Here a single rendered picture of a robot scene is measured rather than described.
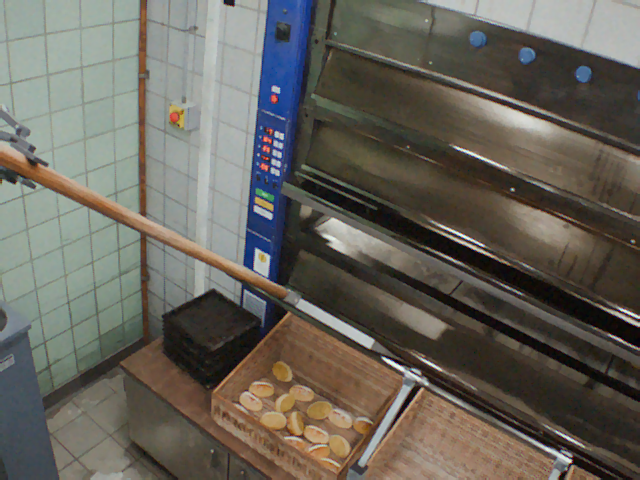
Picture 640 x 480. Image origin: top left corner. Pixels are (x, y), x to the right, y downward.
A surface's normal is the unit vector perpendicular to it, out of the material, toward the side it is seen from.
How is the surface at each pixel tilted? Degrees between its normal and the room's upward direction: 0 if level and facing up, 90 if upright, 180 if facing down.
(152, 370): 0
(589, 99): 90
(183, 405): 0
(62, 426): 0
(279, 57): 90
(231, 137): 90
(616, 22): 90
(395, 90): 70
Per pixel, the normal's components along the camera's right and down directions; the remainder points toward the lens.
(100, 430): 0.14, -0.84
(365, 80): -0.47, 0.04
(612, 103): -0.58, 0.36
